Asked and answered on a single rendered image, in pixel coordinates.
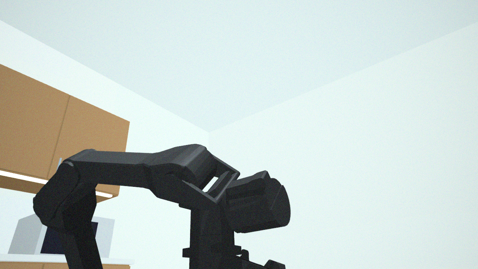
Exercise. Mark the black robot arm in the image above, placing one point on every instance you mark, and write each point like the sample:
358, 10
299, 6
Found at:
67, 202

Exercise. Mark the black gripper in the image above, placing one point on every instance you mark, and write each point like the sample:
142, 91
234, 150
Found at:
205, 252

